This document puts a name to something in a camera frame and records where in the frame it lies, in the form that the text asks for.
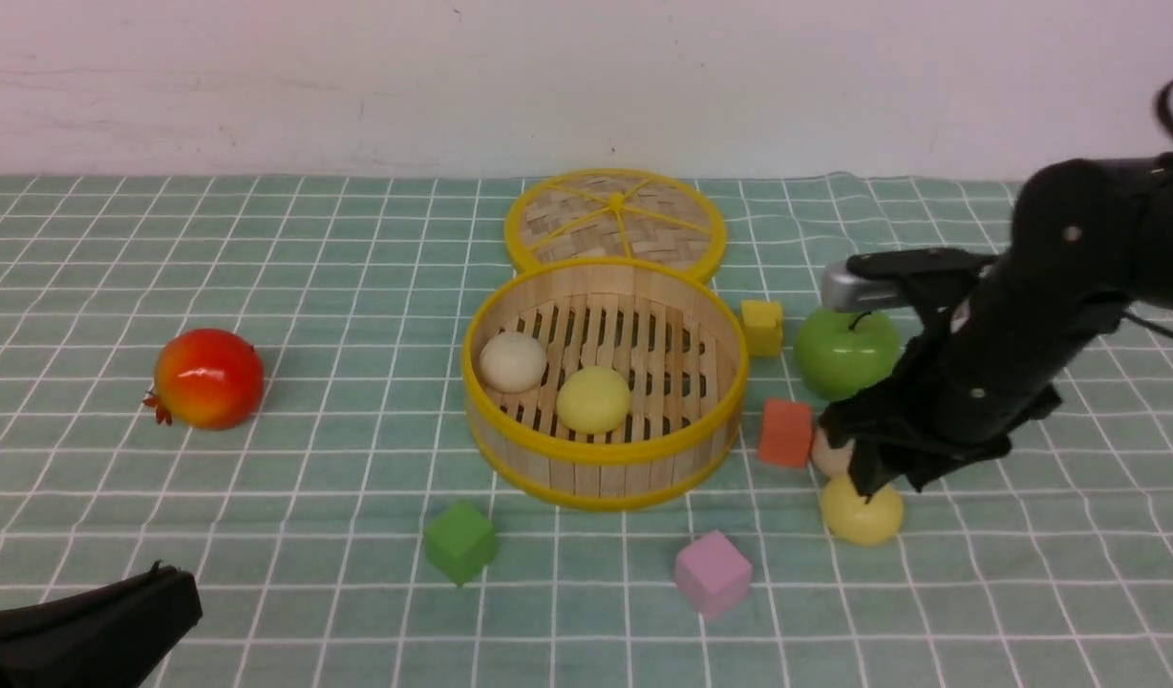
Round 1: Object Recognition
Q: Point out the green foam cube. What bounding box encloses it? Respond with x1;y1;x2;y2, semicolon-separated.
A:
423;500;499;587

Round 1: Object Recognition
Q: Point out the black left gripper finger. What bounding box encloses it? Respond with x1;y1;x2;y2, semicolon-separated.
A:
0;561;203;687

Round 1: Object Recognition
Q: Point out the yellow bun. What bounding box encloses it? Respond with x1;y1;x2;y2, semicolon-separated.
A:
556;366;631;436
819;475;906;549

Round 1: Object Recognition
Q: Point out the pink foam cube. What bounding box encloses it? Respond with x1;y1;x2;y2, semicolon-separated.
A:
673;530;753;621

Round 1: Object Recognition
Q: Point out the green checkered tablecloth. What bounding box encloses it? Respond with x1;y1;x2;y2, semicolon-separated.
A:
0;176;1173;687

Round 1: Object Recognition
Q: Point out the yellow foam cube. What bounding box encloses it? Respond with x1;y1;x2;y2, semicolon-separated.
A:
739;300;784;357

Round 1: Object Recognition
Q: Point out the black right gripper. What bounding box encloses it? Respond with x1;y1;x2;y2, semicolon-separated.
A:
820;248;1127;502

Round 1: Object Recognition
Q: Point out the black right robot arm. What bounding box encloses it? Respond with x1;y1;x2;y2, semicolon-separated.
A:
820;79;1173;498

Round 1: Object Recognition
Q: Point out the green apple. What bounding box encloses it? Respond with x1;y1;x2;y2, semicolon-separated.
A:
792;308;902;401

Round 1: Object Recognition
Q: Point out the white bun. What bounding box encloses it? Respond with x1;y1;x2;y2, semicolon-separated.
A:
811;425;856;481
477;332;547;395

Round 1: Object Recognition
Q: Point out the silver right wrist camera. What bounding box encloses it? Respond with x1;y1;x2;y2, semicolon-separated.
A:
820;263;909;314

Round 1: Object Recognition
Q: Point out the woven steamer lid yellow rim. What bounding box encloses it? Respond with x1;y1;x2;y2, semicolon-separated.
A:
503;168;728;282

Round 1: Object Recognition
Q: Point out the red orange pomegranate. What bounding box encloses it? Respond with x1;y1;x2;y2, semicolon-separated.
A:
142;328;267;430

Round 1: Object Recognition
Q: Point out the orange foam cube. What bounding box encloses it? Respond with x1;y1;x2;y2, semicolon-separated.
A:
757;399;815;470

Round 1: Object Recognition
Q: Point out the bamboo steamer tray yellow rim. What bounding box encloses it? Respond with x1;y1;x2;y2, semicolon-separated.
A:
460;258;751;512

